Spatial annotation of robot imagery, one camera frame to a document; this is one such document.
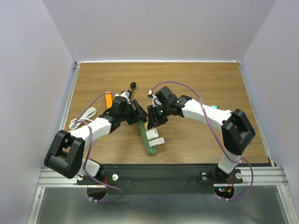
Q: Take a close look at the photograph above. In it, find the green power strip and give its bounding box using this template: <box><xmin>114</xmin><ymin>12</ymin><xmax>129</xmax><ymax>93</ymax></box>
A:
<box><xmin>138</xmin><ymin>120</ymin><xmax>157</xmax><ymax>155</ymax></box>

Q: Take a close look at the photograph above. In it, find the black power strip cable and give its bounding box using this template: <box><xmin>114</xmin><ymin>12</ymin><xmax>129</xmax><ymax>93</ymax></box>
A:
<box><xmin>127</xmin><ymin>81</ymin><xmax>138</xmax><ymax>98</ymax></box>

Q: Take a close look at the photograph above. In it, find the white power cable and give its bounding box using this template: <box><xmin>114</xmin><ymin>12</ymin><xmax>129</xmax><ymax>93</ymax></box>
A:
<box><xmin>68</xmin><ymin>107</ymin><xmax>98</xmax><ymax>130</ymax></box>

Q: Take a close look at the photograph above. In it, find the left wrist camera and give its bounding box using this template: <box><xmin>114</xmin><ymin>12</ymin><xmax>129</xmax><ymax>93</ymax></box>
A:
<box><xmin>120</xmin><ymin>90</ymin><xmax>132</xmax><ymax>101</ymax></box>

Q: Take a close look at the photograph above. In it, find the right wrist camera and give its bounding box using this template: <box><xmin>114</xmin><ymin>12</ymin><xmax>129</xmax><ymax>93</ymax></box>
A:
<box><xmin>148</xmin><ymin>90</ymin><xmax>161</xmax><ymax>107</ymax></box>

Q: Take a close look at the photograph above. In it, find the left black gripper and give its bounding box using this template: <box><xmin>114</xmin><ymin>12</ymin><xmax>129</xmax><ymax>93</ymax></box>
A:
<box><xmin>119</xmin><ymin>99</ymin><xmax>148</xmax><ymax>125</ymax></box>

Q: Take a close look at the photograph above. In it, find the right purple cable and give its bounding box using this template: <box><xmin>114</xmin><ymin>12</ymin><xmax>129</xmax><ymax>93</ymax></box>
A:
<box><xmin>150</xmin><ymin>81</ymin><xmax>256</xmax><ymax>202</ymax></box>

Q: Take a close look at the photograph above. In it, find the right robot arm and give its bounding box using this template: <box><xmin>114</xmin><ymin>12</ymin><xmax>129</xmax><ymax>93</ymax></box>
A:
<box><xmin>147</xmin><ymin>86</ymin><xmax>256</xmax><ymax>182</ymax></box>

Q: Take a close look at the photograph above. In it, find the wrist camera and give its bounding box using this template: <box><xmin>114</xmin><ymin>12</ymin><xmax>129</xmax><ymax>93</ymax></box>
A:
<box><xmin>120</xmin><ymin>90</ymin><xmax>132</xmax><ymax>101</ymax></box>
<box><xmin>148</xmin><ymin>90</ymin><xmax>161</xmax><ymax>107</ymax></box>

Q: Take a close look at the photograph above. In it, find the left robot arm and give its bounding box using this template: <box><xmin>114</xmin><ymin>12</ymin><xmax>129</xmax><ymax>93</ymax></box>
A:
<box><xmin>44</xmin><ymin>96</ymin><xmax>148</xmax><ymax>184</ymax></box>

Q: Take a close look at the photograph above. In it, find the aluminium frame rail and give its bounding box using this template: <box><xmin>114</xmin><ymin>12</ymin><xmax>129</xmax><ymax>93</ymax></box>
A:
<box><xmin>28</xmin><ymin>62</ymin><xmax>288</xmax><ymax>224</ymax></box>

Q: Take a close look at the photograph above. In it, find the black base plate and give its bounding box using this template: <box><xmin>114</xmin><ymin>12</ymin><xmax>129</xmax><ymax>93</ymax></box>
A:
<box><xmin>77</xmin><ymin>164</ymin><xmax>243</xmax><ymax>196</ymax></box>

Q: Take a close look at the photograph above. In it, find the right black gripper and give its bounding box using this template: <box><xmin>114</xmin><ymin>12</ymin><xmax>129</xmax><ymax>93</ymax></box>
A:
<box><xmin>146</xmin><ymin>103</ymin><xmax>171</xmax><ymax>129</ymax></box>

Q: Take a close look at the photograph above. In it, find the white charger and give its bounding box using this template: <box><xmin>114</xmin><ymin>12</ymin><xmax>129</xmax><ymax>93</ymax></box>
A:
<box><xmin>146</xmin><ymin>128</ymin><xmax>159</xmax><ymax>141</ymax></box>
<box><xmin>149</xmin><ymin>137</ymin><xmax>165</xmax><ymax>147</ymax></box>

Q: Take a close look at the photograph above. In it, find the orange power strip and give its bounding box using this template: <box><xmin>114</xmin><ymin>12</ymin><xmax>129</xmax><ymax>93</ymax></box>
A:
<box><xmin>105</xmin><ymin>91</ymin><xmax>113</xmax><ymax>108</ymax></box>

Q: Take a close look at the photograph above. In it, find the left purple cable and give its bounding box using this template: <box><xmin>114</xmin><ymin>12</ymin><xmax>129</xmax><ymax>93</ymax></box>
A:
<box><xmin>74</xmin><ymin>92</ymin><xmax>124</xmax><ymax>203</ymax></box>

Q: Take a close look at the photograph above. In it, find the purple cable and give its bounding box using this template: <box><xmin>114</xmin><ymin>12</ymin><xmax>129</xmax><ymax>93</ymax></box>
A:
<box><xmin>150</xmin><ymin>81</ymin><xmax>256</xmax><ymax>202</ymax></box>
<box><xmin>74</xmin><ymin>92</ymin><xmax>124</xmax><ymax>203</ymax></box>

